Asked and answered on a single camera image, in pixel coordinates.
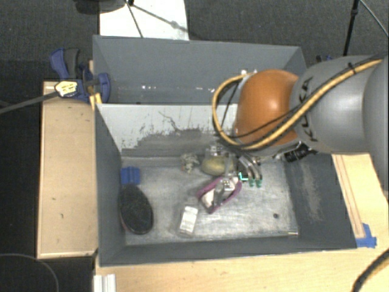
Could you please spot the pale wood board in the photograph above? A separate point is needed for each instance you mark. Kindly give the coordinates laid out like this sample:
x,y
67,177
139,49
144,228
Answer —
x,y
67,169

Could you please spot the black cylinder on white bracket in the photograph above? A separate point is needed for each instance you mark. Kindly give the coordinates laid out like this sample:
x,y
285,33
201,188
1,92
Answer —
x,y
296,155

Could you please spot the grey metal bin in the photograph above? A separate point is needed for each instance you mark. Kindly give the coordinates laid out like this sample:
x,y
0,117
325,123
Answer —
x,y
170,68

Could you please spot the yellow-green potato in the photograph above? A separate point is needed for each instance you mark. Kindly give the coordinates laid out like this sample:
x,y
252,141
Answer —
x,y
214,166

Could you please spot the blue ribbed block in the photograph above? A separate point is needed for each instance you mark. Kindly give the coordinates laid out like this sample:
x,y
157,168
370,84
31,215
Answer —
x,y
130,175

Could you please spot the small grey toy animal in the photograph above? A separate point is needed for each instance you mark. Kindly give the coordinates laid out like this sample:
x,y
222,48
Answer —
x,y
189,162

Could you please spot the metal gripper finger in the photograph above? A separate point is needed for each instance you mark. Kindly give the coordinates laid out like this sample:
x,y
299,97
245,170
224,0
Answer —
x,y
218,195
228,185

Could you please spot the black oval brush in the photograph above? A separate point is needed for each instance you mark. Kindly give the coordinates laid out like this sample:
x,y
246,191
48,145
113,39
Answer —
x,y
135,208

